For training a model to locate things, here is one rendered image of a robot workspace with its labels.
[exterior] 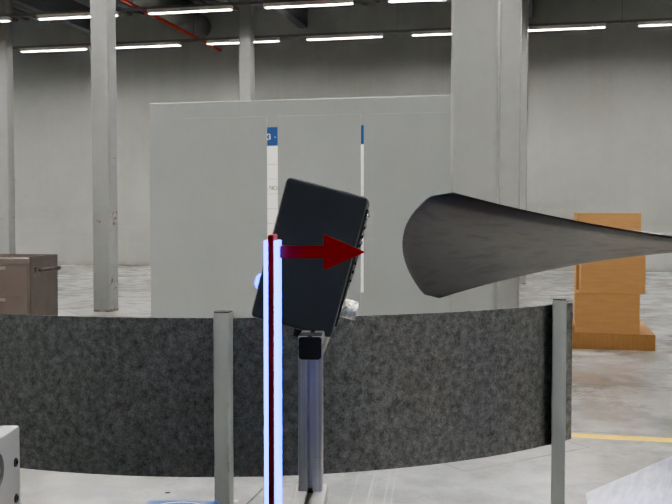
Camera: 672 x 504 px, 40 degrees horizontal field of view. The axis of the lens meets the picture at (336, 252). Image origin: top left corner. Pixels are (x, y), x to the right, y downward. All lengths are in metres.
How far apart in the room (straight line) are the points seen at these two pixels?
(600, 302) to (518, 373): 6.05
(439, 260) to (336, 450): 1.75
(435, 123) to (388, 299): 1.29
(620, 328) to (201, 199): 3.96
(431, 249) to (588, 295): 8.01
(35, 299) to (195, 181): 1.49
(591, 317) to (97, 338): 6.68
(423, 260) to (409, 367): 1.76
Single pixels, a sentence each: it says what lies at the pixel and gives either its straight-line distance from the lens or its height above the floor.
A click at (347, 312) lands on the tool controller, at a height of 1.08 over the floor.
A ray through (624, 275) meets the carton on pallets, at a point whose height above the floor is 0.67.
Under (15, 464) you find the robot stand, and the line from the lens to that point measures 0.99.
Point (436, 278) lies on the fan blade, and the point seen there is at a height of 1.16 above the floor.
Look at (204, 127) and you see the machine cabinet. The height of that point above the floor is 1.86.
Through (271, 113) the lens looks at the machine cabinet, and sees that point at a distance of 6.84.
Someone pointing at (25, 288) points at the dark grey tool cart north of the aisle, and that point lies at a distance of 7.22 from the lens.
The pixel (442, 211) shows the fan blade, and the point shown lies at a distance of 0.55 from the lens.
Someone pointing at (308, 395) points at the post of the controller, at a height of 0.98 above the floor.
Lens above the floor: 1.20
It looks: 2 degrees down
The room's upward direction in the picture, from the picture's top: straight up
